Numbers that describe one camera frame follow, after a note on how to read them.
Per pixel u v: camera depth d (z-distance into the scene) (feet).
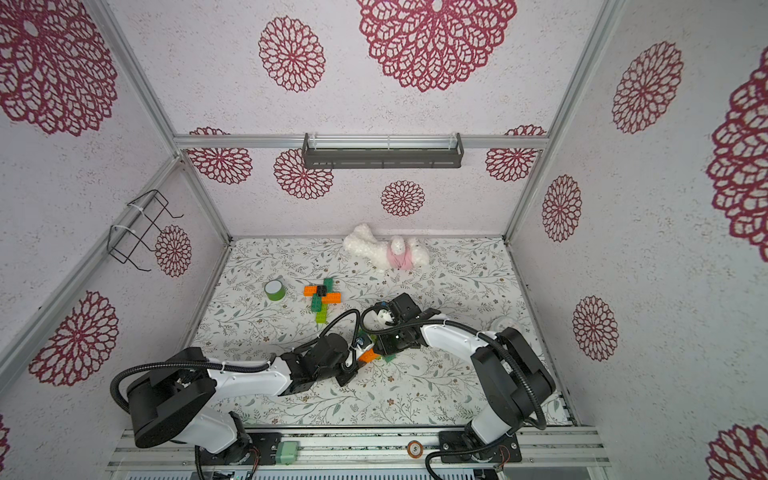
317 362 2.17
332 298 3.23
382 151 3.11
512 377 1.47
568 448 2.49
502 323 3.05
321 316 3.20
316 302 3.20
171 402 1.42
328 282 3.41
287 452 2.35
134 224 2.50
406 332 2.18
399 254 3.30
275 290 3.25
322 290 3.27
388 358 2.87
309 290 3.28
